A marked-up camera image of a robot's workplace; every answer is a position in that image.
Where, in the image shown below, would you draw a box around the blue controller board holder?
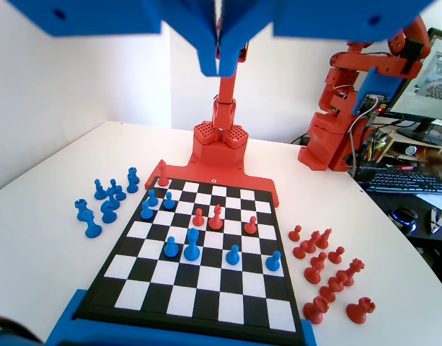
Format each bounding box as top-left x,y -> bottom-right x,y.
352,68 -> 402,117

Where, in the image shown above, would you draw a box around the red base plate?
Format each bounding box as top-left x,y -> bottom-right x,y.
144,158 -> 281,209

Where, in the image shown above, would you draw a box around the red chess rook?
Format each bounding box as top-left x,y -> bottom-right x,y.
302,295 -> 330,325
345,296 -> 376,324

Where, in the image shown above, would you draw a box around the black computer mouse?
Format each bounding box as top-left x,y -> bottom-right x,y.
388,207 -> 420,231

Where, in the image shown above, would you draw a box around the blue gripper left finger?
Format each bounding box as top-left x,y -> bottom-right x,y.
148,0 -> 221,78

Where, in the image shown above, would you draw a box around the red chess queen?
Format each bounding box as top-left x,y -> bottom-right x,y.
345,258 -> 366,288

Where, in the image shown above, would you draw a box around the black and white chessboard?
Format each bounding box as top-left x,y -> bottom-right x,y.
74,175 -> 306,343

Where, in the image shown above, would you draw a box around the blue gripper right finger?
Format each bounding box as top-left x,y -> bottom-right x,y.
220,0 -> 290,78

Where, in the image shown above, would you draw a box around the coloured jumper wires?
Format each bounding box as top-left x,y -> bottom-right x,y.
364,125 -> 391,163

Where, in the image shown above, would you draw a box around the red chess bishop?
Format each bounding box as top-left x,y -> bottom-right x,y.
208,204 -> 224,231
316,228 -> 332,249

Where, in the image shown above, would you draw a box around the white cable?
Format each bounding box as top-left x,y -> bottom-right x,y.
348,107 -> 373,177

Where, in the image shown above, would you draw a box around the black computer monitor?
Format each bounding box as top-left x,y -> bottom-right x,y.
388,27 -> 442,127

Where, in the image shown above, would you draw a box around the black monitor stand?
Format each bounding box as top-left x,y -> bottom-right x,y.
397,118 -> 442,141

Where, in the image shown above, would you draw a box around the red piece front edge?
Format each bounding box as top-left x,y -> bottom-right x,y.
158,159 -> 170,187

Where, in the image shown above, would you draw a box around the blue chess king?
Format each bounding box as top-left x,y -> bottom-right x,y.
183,227 -> 202,263

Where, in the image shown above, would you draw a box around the black keyboard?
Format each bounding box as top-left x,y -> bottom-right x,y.
364,168 -> 442,196

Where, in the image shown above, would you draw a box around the black desk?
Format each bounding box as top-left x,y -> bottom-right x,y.
350,165 -> 442,270

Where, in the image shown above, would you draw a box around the wooden monitor riser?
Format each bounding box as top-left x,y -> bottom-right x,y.
366,124 -> 442,163

